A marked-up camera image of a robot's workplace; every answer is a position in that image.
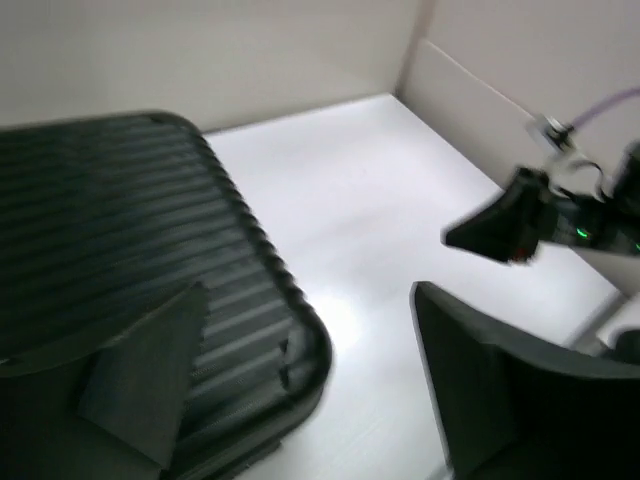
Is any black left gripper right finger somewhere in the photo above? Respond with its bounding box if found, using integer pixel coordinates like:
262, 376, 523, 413
412, 282, 639, 479

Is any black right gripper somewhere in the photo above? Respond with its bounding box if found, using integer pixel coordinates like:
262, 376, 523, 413
442, 142, 639, 264

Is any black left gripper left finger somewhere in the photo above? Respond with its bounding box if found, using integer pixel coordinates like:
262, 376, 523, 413
1, 283, 208, 479

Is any black ribbed hard-shell suitcase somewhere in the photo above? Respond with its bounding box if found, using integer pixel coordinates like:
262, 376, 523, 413
1, 111, 332, 479

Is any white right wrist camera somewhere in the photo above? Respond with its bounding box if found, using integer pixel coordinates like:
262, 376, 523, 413
526, 115, 606, 196

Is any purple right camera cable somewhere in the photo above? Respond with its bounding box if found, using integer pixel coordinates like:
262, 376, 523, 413
569, 85, 640, 132

